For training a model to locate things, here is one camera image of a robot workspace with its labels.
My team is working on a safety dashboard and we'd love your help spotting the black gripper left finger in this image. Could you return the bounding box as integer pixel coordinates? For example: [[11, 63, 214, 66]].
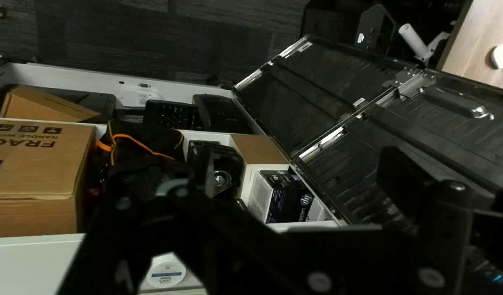
[[57, 163, 296, 295]]

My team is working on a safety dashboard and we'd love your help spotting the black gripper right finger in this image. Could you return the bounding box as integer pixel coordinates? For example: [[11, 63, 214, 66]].
[[370, 146, 503, 295]]

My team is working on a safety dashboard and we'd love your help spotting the large cardboard box fragile print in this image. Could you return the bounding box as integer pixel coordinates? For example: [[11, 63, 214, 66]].
[[0, 120, 95, 238]]

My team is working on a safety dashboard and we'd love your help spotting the white bin with black items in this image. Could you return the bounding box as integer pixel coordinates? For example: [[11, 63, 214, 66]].
[[240, 164, 342, 230]]

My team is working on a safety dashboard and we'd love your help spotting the small brown cardboard box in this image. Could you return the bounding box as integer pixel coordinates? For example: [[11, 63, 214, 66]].
[[0, 86, 98, 123]]

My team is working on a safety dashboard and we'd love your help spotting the black open hard case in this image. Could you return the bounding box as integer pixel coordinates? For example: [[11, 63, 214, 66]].
[[232, 36, 503, 231]]

